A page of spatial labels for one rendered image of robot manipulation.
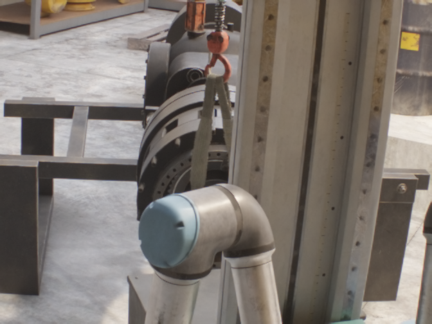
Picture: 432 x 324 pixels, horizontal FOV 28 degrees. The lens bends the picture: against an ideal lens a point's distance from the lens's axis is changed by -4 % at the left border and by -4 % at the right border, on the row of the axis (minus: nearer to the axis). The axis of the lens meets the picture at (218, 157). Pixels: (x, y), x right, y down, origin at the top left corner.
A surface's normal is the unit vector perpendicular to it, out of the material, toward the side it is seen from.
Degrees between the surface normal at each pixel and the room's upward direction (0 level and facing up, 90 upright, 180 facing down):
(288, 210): 90
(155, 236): 83
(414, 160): 90
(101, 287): 0
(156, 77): 64
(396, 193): 90
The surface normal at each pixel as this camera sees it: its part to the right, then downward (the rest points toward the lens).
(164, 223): -0.72, 0.07
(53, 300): 0.07, -0.95
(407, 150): -0.43, 0.25
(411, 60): -0.05, 0.32
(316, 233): 0.30, 0.32
